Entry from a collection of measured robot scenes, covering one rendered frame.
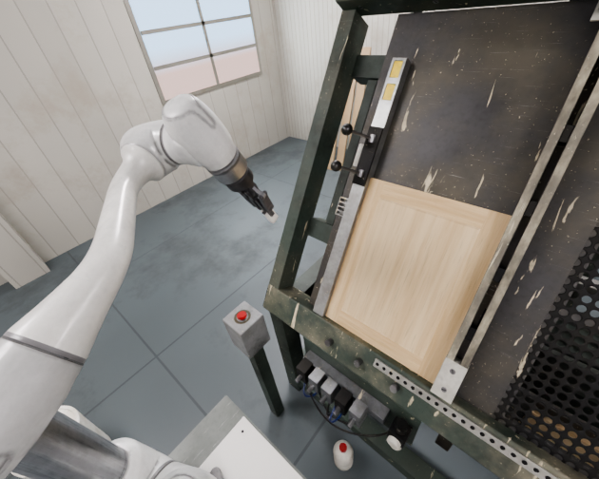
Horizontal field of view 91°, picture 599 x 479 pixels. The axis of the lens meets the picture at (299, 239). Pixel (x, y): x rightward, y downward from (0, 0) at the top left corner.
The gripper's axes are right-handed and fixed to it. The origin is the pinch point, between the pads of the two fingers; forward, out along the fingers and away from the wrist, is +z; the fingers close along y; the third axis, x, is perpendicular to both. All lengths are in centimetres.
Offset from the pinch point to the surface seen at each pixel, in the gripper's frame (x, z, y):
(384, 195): -28.7, 19.0, -21.5
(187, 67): -151, 75, 305
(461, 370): 9, 35, -62
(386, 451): 52, 107, -51
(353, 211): -20.3, 21.9, -13.0
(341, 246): -8.6, 29.1, -12.9
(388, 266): -9.3, 31.0, -31.1
